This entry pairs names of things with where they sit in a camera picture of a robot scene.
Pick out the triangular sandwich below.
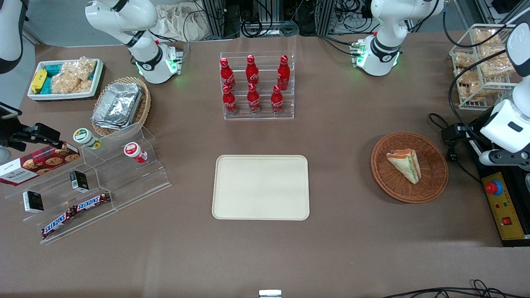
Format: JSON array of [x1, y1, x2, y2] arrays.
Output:
[[386, 149, 422, 185]]

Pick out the beige rectangular tray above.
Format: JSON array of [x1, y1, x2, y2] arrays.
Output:
[[212, 155, 311, 221]]

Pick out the black power adapter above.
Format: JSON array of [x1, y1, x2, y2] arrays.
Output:
[[441, 123, 471, 144]]

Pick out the snickers chocolate bar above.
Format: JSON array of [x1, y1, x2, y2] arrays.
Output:
[[73, 192, 112, 213], [41, 209, 76, 240]]

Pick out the yellow snack pack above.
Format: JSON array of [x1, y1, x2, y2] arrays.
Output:
[[31, 69, 48, 94]]

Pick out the yellow black control box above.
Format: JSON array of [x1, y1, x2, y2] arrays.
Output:
[[467, 111, 530, 248]]

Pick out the clear acrylic stepped shelf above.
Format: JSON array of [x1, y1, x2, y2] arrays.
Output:
[[4, 122, 172, 245]]

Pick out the clear acrylic bottle rack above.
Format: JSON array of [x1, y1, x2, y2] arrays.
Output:
[[219, 51, 295, 121]]

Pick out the green lid yogurt cup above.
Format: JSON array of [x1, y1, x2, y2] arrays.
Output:
[[73, 128, 102, 151]]

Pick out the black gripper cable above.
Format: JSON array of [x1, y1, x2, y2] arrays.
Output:
[[448, 49, 518, 134]]

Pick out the black floor cables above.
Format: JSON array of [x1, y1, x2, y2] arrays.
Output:
[[380, 279, 530, 298]]

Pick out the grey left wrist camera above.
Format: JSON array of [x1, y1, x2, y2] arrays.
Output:
[[479, 150, 530, 171]]

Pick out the teal snack pack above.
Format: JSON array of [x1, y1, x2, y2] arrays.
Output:
[[41, 64, 63, 94]]

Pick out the white wire basket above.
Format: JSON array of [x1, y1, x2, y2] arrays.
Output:
[[449, 24, 523, 111]]

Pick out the red lid yogurt cup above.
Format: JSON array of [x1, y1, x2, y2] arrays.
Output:
[[123, 142, 148, 163]]

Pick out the white rectangular bin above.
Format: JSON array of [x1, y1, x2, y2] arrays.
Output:
[[27, 58, 104, 101]]

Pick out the beige crumpled cloth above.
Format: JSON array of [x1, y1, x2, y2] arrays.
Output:
[[154, 3, 210, 42]]

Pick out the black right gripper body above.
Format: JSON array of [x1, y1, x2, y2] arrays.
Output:
[[0, 103, 39, 152]]

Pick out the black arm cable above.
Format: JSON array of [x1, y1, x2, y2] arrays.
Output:
[[442, 0, 519, 48]]

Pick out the clear cracker snack bag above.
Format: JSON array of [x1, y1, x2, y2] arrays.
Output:
[[457, 70, 485, 102], [454, 52, 477, 69], [473, 28, 502, 46], [479, 46, 516, 78]]

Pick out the oval light wicker basket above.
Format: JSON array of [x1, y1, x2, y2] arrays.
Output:
[[91, 76, 152, 137]]

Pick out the red cola bottle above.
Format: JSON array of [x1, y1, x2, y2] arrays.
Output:
[[222, 84, 239, 116], [277, 55, 291, 91], [219, 58, 236, 91], [247, 83, 262, 115], [246, 55, 260, 88], [270, 85, 285, 115]]

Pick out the aluminium frame rack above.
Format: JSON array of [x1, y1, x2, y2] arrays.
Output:
[[202, 0, 337, 38]]

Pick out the clear rice cracker bag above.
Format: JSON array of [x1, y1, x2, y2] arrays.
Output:
[[50, 56, 97, 94]]

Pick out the stacked foil containers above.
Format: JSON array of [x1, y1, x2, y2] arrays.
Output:
[[92, 82, 144, 130]]

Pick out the small black box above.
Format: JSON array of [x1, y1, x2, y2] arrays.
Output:
[[22, 190, 45, 214], [69, 170, 89, 193]]

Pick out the round brown wicker basket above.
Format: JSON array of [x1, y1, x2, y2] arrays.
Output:
[[371, 132, 449, 204]]

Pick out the red tartan cookie box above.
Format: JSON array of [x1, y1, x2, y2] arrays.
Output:
[[0, 142, 81, 187]]

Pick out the black base cables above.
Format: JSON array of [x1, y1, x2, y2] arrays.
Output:
[[318, 34, 361, 58]]

